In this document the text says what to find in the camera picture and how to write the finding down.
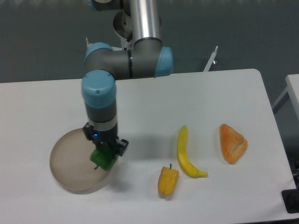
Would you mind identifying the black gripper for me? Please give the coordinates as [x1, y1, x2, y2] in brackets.
[83, 122, 129, 156]

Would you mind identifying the green bell pepper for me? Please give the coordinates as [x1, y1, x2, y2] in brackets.
[90, 146, 116, 171]

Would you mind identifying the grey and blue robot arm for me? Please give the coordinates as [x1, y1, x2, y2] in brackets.
[81, 0, 173, 158]

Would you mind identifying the beige round plate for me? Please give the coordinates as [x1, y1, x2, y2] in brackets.
[50, 128, 117, 195]

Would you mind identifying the yellow bell pepper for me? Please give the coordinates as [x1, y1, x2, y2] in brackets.
[157, 164, 179, 196]

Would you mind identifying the yellow long chili pepper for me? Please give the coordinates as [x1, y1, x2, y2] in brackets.
[177, 126, 208, 178]

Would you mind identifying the black device at table edge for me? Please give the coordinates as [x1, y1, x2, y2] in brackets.
[281, 189, 299, 214]

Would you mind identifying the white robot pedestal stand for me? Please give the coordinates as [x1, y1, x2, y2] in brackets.
[85, 9, 219, 72]

